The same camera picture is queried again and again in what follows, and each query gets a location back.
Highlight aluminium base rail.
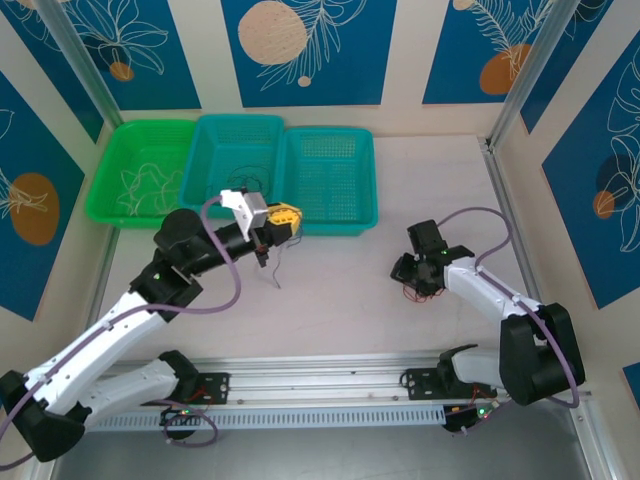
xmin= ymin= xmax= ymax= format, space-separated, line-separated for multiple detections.
xmin=99 ymin=349 xmax=594 ymax=416

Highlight dark wires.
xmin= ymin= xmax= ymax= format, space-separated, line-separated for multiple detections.
xmin=269 ymin=232 xmax=306 ymax=291

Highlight thin black cable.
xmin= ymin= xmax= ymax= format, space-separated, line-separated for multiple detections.
xmin=227 ymin=162 xmax=274 ymax=199

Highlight deep teal plastic basket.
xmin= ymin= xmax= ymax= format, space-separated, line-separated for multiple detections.
xmin=178 ymin=113 xmax=285 ymax=221

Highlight light teal plastic basket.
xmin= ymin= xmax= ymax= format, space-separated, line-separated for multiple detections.
xmin=274 ymin=125 xmax=379 ymax=237

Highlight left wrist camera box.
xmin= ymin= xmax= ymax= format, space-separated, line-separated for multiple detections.
xmin=219 ymin=188 xmax=272 ymax=236

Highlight right arm purple hose cable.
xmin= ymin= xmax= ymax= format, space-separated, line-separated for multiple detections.
xmin=439 ymin=207 xmax=584 ymax=436

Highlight thin white cable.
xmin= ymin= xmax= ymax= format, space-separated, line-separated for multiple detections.
xmin=117 ymin=162 xmax=186 ymax=216

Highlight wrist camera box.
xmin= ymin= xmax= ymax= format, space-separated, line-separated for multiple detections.
xmin=407 ymin=219 xmax=450 ymax=257
xmin=219 ymin=188 xmax=272 ymax=236

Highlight aluminium corner post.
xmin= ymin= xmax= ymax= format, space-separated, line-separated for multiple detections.
xmin=487 ymin=0 xmax=584 ymax=151
xmin=37 ymin=0 xmax=124 ymax=129

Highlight aluminium frame bar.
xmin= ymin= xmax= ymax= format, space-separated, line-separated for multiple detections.
xmin=24 ymin=452 xmax=66 ymax=480
xmin=567 ymin=399 xmax=624 ymax=480

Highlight thin red cable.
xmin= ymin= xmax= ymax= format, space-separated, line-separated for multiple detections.
xmin=402 ymin=282 xmax=449 ymax=304

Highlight left arm purple hose cable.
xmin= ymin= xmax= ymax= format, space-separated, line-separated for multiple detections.
xmin=0 ymin=195 xmax=242 ymax=469

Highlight white slotted cable duct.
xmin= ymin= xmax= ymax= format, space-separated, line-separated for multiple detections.
xmin=89 ymin=404 xmax=449 ymax=432

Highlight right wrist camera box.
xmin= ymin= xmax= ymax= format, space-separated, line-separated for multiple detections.
xmin=407 ymin=219 xmax=450 ymax=257

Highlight green plastic basket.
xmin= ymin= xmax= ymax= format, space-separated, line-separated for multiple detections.
xmin=83 ymin=118 xmax=197 ymax=230

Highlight arm purple hose cable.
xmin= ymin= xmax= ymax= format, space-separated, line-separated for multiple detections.
xmin=0 ymin=195 xmax=242 ymax=469
xmin=439 ymin=207 xmax=584 ymax=436

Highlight aluminium side rail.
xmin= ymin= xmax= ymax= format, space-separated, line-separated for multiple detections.
xmin=477 ymin=134 xmax=545 ymax=301
xmin=88 ymin=229 xmax=120 ymax=324

